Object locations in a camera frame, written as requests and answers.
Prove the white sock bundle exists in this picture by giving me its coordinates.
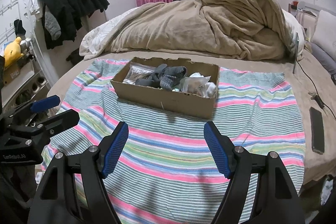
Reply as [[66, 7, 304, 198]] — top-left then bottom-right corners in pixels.
[[190, 72, 216, 98]]

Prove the clear plastic snack bag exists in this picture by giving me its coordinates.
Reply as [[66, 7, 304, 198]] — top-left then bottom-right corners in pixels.
[[180, 76, 211, 97]]

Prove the cotton swab bag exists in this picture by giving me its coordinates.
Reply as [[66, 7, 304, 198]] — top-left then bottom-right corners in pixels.
[[122, 62, 155, 85]]

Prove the grey sock pair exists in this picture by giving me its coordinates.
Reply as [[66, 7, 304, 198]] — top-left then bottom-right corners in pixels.
[[135, 64, 187, 91]]

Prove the yellow plush toy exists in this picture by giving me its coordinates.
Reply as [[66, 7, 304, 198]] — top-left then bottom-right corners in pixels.
[[3, 36, 23, 69]]

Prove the white shelf rack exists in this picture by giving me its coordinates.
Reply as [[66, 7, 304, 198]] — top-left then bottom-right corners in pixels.
[[1, 0, 50, 111]]

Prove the striped colourful towel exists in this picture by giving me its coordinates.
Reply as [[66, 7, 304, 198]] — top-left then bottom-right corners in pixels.
[[42, 59, 305, 223]]

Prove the white floral quilt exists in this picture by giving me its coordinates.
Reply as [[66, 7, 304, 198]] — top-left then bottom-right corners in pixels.
[[79, 7, 137, 60]]

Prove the black clothes pile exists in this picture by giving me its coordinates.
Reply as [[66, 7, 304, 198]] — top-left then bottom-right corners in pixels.
[[39, 0, 109, 50]]

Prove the black smartphone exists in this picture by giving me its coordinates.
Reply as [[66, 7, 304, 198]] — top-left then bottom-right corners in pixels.
[[309, 107, 325, 155]]

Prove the cardboard box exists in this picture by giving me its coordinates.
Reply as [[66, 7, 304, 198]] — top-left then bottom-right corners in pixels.
[[111, 57, 219, 119]]

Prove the beige bed sheet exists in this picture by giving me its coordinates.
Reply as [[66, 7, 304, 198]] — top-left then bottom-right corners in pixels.
[[50, 51, 335, 187]]

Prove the black tablet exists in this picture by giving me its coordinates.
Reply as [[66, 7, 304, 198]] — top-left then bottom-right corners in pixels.
[[292, 32, 299, 75]]

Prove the beige plush blanket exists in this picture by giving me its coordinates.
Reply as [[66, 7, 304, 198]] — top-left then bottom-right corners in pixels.
[[102, 0, 295, 61]]

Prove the white floral pillow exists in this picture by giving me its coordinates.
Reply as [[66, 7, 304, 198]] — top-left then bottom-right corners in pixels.
[[311, 10, 336, 59]]

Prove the black charging cable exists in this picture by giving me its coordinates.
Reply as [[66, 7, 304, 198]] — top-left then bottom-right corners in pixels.
[[297, 61, 336, 121]]

